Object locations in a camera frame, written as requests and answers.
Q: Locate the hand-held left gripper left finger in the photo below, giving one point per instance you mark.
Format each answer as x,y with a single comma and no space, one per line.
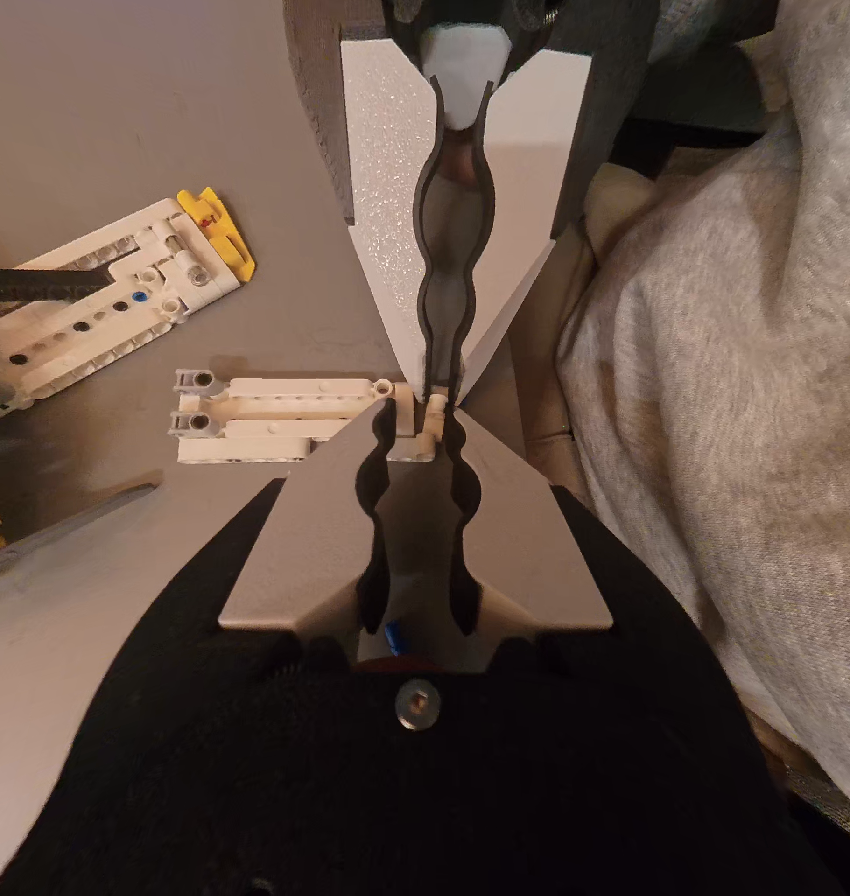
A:
299,560

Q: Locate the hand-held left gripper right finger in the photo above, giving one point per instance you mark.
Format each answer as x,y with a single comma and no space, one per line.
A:
537,560

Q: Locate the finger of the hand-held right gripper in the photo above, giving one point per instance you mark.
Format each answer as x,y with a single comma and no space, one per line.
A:
530,154
383,175

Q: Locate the white lego beam assembly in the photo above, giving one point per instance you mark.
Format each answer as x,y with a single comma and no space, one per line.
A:
292,406

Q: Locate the white connector with blue pin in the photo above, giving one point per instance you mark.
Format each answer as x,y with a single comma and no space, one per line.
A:
433,420

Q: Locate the lego helicopter model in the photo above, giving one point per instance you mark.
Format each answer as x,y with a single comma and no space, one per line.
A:
159,231

